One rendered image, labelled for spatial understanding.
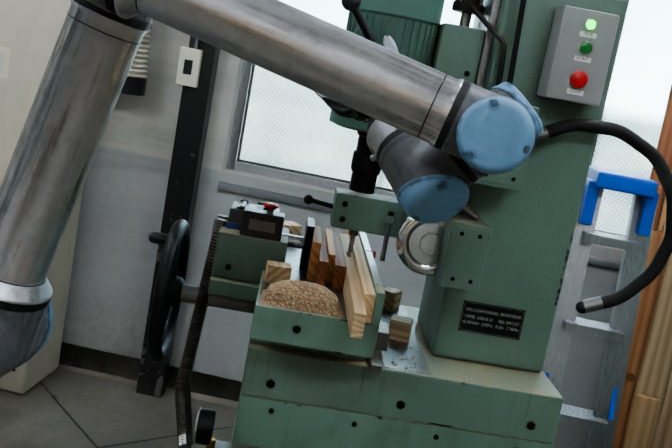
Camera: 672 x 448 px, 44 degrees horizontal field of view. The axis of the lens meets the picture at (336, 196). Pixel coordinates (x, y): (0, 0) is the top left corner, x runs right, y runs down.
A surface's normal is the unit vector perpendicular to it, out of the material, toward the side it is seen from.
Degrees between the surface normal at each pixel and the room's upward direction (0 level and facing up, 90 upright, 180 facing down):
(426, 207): 125
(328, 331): 90
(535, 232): 90
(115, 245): 90
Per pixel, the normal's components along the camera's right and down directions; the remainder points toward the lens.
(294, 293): 0.15, -0.62
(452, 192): 0.26, 0.73
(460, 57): 0.04, 0.16
